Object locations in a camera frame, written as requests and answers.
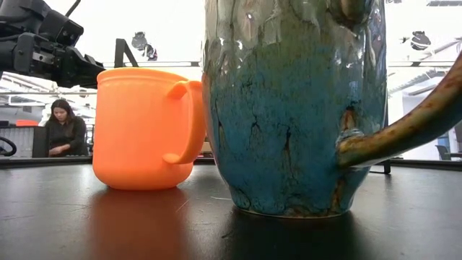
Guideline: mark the person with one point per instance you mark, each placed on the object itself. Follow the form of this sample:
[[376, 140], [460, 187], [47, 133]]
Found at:
[[66, 133]]

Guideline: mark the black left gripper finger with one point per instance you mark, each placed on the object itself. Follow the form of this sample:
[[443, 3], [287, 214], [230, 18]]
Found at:
[[81, 70]]

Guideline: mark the black monitor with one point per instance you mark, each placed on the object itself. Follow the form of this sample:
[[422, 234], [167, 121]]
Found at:
[[39, 142]]

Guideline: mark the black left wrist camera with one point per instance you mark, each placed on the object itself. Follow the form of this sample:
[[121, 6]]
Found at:
[[62, 29]]

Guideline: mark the green blue glazed ceramic mug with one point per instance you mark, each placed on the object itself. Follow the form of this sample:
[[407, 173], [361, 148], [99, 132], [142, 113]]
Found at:
[[288, 126]]

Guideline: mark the black aluminium table frame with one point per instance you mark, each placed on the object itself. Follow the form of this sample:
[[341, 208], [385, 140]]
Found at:
[[54, 162]]

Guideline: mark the orange plastic mug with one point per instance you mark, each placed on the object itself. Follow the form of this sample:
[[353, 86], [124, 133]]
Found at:
[[137, 137]]

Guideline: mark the red orange object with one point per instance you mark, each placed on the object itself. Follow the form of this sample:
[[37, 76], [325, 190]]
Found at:
[[27, 122]]

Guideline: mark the dark office chair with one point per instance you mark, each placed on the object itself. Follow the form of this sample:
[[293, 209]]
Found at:
[[441, 151]]

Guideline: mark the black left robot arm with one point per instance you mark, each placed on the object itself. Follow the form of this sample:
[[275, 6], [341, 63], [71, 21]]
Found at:
[[14, 11]]

